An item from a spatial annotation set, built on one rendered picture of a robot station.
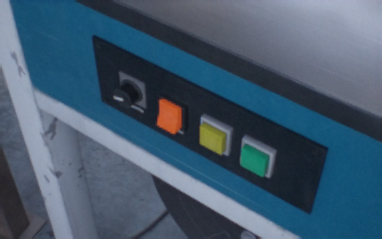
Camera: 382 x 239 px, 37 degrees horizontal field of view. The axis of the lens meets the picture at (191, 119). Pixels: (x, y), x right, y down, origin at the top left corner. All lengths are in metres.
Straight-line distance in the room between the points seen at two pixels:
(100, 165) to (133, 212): 0.16
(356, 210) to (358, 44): 0.14
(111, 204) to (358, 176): 0.86
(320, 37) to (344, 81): 0.05
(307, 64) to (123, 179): 0.90
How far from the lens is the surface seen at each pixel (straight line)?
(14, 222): 1.21
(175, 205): 1.03
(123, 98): 0.55
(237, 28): 0.48
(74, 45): 0.60
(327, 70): 0.45
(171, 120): 0.53
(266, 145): 0.49
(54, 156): 0.83
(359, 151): 0.45
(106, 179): 1.31
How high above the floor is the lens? 1.02
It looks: 46 degrees down
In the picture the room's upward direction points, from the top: straight up
